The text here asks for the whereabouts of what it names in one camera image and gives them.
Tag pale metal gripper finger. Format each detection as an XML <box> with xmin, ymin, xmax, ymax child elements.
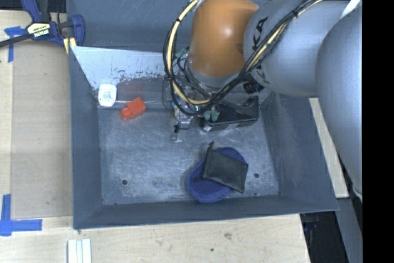
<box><xmin>171</xmin><ymin>123</ymin><xmax>183</xmax><ymax>143</ymax></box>
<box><xmin>179</xmin><ymin>115</ymin><xmax>193</xmax><ymax>131</ymax></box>

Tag grey metal bin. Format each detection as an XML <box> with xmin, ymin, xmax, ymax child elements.
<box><xmin>65</xmin><ymin>0</ymin><xmax>340</xmax><ymax>230</ymax></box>

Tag pale wood flat board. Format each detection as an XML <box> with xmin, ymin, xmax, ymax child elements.
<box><xmin>10</xmin><ymin>38</ymin><xmax>74</xmax><ymax>220</ymax></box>

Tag red-orange plastic block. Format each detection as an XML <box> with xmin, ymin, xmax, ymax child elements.
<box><xmin>119</xmin><ymin>97</ymin><xmax>147</xmax><ymax>121</ymax></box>

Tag black leather pouch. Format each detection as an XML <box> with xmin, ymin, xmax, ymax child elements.
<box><xmin>201</xmin><ymin>140</ymin><xmax>249</xmax><ymax>194</ymax></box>

